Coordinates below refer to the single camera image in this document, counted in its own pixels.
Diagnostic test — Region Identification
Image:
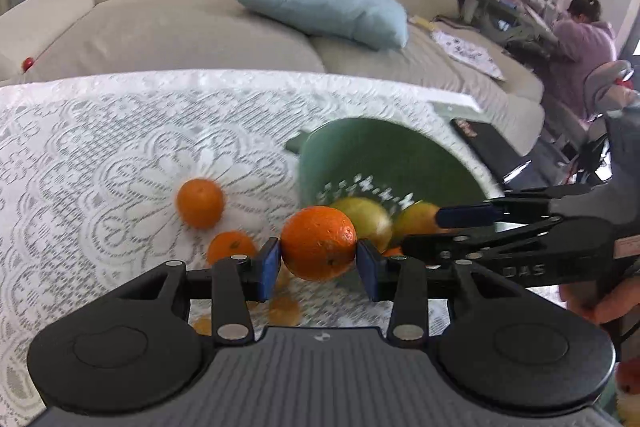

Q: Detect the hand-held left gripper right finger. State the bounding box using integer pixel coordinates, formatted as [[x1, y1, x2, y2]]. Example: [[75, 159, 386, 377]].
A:
[[355, 239, 531, 348]]

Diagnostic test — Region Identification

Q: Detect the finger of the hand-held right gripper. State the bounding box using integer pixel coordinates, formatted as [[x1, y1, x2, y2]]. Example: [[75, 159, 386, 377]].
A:
[[401, 216, 618, 269], [434, 184, 608, 230]]

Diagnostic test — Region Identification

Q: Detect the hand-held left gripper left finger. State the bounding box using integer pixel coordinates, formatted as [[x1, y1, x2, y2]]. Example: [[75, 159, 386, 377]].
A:
[[107, 237, 282, 348]]

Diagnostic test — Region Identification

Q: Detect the small orange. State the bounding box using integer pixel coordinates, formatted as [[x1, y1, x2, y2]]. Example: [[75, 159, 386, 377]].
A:
[[206, 230, 258, 267]]

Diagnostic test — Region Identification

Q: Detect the yellow-green pear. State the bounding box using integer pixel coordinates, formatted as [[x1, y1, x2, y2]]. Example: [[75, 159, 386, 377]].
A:
[[392, 202, 453, 238], [327, 198, 394, 253]]

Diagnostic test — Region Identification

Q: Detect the large orange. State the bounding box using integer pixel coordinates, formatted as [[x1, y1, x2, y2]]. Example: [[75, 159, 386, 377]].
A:
[[280, 205, 358, 283]]

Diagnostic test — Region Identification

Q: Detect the green bowl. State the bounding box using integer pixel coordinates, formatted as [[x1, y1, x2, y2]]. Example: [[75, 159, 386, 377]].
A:
[[285, 117, 506, 258]]

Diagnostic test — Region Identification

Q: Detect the person's right hand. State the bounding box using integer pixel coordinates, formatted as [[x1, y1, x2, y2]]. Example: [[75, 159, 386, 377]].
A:
[[560, 257, 640, 325]]

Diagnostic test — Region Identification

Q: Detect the grey chair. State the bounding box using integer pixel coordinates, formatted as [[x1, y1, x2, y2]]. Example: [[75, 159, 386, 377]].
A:
[[582, 59, 640, 182]]

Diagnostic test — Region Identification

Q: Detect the white printed cloth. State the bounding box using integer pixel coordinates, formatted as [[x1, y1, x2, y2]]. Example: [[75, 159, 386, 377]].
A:
[[431, 29, 507, 82]]

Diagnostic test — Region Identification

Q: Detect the yellow and red object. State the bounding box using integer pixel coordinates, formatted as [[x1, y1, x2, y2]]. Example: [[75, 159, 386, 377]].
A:
[[617, 357, 640, 423]]

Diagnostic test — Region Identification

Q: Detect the white lace tablecloth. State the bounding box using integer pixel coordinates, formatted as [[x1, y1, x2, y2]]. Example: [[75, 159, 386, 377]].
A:
[[0, 69, 493, 427]]

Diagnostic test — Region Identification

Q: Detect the light blue pillow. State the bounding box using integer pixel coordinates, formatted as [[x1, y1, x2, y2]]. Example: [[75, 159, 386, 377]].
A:
[[236, 0, 410, 52]]

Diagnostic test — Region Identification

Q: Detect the beige sofa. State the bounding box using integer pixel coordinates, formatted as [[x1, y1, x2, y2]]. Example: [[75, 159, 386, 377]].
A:
[[0, 0, 546, 142]]

